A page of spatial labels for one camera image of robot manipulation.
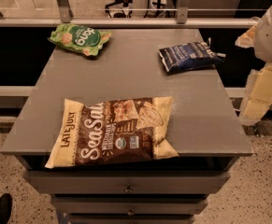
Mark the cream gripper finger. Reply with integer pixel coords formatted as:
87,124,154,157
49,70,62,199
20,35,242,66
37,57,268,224
235,25,256,49
239,63,272,125

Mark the green rice chip bag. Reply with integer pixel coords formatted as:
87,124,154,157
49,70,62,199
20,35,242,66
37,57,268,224
49,23,112,57

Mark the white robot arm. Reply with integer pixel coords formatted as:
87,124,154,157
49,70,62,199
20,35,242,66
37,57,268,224
235,6,272,126

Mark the blue chip bag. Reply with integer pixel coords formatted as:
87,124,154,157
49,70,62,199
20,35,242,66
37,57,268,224
159,38,226,74

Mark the Late July tortilla chip bag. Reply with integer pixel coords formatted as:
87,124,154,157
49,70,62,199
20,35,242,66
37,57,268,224
46,97,178,169

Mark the grey drawer cabinet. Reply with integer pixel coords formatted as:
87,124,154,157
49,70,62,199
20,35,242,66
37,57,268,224
1,29,251,224

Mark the black office chair base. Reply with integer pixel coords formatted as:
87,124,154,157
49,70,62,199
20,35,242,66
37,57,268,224
105,0,168,18

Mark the top drawer knob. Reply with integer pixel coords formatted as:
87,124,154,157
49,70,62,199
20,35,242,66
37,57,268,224
123,185,133,194

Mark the drawer knob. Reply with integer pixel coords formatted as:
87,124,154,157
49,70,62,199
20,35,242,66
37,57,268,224
123,185,133,194
126,209,135,216

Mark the black shoe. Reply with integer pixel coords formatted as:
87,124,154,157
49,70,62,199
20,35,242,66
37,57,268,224
0,193,12,224

